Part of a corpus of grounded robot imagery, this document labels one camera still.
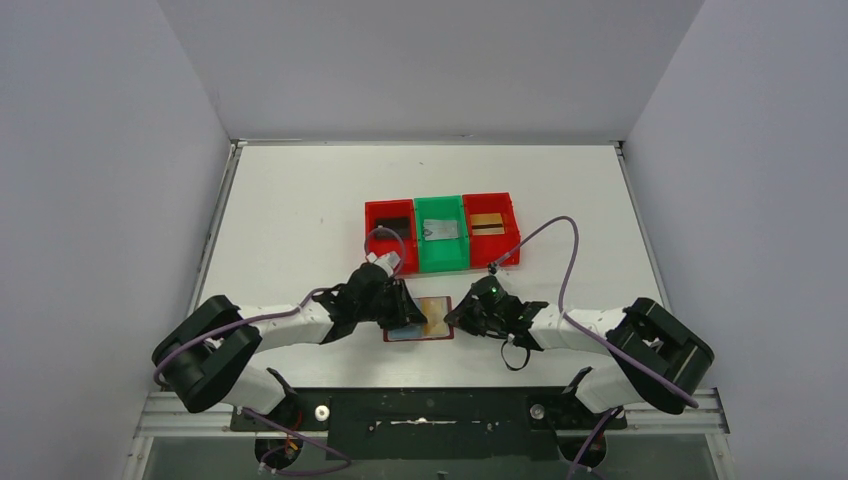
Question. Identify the left red plastic bin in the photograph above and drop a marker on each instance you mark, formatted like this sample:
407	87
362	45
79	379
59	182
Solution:
389	208

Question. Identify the gold credit card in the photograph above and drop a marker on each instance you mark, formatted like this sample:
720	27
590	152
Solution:
487	224

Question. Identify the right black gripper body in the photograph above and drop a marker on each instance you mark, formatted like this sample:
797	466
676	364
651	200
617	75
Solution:
473	317

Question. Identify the silver credit card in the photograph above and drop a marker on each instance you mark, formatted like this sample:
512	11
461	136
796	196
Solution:
440	229

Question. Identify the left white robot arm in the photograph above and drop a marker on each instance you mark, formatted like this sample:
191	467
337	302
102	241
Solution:
205	359

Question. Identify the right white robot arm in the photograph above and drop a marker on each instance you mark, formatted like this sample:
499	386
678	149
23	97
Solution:
656	359

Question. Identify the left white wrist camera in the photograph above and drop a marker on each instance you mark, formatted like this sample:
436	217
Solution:
388	262

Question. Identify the green plastic bin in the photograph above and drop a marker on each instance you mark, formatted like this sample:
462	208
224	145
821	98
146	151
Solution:
442	255

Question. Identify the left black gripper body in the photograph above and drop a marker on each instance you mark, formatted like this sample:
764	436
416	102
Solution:
392	302

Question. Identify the red leather card holder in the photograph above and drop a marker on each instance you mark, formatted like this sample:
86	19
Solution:
411	332

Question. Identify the right red plastic bin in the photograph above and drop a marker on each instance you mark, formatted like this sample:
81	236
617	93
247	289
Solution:
487	249

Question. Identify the red plastic bin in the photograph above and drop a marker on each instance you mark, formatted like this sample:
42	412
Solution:
487	249
389	208

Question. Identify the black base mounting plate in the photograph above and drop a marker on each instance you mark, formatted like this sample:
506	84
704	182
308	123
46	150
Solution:
538	423

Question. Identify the black credit card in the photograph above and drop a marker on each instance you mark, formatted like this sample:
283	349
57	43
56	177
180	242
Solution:
400	225

